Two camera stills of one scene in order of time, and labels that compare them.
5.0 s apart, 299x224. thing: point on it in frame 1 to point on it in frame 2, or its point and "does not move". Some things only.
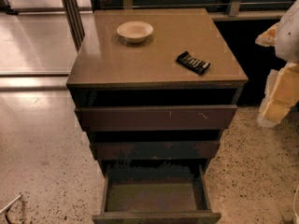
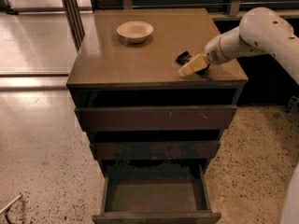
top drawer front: [177, 118] does not move
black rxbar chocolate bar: [192, 63] does not move
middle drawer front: [155, 150] does not move
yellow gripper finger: [268, 36] to [213, 54]
